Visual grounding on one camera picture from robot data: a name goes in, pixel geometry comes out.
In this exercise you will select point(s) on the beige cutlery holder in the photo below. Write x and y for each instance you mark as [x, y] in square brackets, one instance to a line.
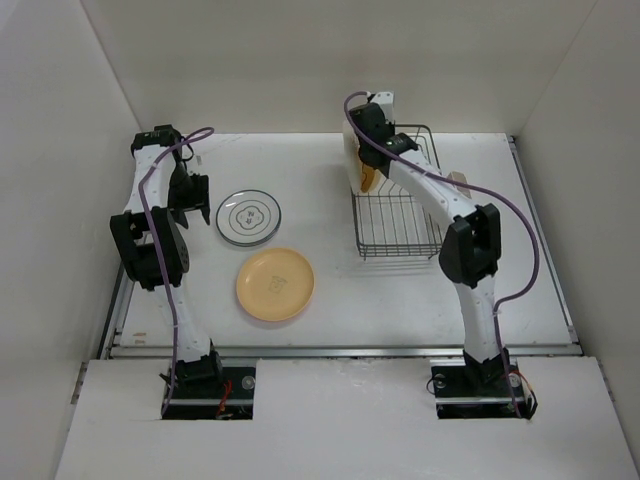
[458, 178]

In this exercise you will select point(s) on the orange yellow plate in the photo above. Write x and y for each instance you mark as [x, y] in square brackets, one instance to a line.
[275, 285]

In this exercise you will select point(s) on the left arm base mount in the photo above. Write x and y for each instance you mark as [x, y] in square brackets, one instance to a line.
[229, 400]

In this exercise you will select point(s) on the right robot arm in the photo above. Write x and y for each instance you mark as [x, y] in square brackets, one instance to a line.
[471, 246]

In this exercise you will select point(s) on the wire dish rack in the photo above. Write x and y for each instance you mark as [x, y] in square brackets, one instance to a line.
[389, 223]

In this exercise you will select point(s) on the grey patterned plate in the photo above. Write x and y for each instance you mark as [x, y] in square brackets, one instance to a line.
[248, 218]

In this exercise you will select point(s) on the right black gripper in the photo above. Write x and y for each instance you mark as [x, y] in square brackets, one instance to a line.
[390, 126]

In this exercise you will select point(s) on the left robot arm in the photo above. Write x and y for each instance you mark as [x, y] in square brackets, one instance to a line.
[148, 237]

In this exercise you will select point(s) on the cream white plate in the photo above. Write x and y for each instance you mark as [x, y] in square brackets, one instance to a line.
[351, 156]

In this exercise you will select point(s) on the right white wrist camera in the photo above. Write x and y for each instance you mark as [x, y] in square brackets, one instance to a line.
[385, 100]

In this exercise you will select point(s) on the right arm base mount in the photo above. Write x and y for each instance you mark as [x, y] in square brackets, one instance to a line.
[456, 398]

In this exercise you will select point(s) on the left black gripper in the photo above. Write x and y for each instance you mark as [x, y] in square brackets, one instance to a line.
[196, 200]

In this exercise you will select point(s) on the tan yellow plate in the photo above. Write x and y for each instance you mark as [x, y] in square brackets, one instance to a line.
[370, 178]

